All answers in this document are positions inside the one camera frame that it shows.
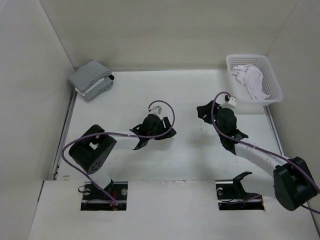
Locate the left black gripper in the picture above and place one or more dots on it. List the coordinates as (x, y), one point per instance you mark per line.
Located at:
(165, 123)

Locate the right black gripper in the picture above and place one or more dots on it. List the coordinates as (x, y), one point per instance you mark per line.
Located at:
(203, 110)

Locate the white tank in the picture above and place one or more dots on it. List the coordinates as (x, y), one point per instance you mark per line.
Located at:
(252, 78)
(90, 88)

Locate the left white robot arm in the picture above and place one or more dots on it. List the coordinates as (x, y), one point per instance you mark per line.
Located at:
(91, 153)

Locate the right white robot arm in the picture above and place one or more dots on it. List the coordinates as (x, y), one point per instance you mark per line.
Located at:
(293, 184)

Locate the bottom grey folded tank top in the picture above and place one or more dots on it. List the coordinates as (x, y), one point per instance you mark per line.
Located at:
(105, 86)

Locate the grey folded tank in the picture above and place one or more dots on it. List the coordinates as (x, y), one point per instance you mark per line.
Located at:
(105, 86)
(87, 75)

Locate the white folded tank top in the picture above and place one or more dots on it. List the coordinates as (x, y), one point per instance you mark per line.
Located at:
(90, 88)

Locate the white plastic basket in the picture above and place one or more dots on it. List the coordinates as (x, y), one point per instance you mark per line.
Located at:
(269, 86)

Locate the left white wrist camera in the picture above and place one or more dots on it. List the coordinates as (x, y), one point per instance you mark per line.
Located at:
(157, 110)

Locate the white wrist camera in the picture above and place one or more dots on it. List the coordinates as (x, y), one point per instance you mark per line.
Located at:
(230, 102)
(157, 110)

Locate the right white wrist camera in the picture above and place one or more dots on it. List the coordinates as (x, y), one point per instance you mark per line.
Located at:
(230, 102)

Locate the right metal table rail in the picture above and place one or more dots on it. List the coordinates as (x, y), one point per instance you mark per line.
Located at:
(273, 128)

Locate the metal table rail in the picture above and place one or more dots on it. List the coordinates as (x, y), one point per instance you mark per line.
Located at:
(273, 128)
(63, 136)

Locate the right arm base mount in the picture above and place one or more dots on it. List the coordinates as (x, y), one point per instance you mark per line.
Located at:
(231, 195)

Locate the left metal table rail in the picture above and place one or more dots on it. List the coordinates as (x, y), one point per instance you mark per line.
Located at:
(63, 136)

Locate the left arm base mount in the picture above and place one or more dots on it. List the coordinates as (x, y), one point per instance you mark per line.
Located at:
(95, 200)

